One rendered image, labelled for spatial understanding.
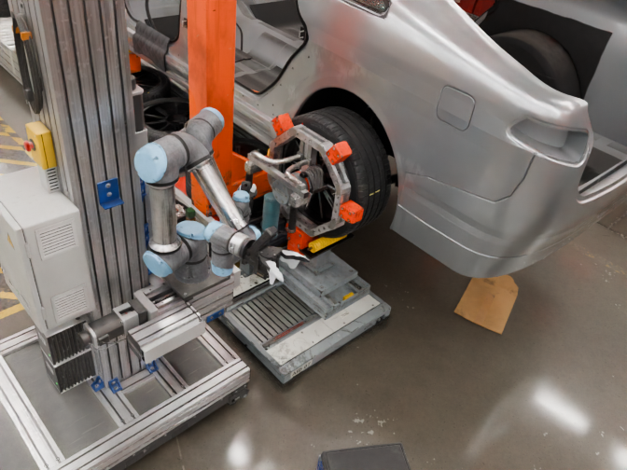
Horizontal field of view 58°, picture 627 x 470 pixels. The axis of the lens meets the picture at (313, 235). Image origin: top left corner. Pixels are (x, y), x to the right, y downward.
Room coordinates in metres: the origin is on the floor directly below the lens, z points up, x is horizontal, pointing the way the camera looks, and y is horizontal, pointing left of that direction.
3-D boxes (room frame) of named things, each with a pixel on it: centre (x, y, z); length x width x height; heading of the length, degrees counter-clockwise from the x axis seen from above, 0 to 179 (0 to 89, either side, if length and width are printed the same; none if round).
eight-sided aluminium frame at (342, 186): (2.46, 0.07, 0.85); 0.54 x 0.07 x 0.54; 47
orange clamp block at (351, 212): (2.25, -0.16, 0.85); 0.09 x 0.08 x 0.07; 47
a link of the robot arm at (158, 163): (1.60, 0.53, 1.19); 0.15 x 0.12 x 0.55; 152
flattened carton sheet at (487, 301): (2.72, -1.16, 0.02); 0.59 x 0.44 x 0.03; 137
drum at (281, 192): (2.41, 0.12, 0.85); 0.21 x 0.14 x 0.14; 137
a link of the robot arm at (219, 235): (1.48, 0.30, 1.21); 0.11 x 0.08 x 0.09; 62
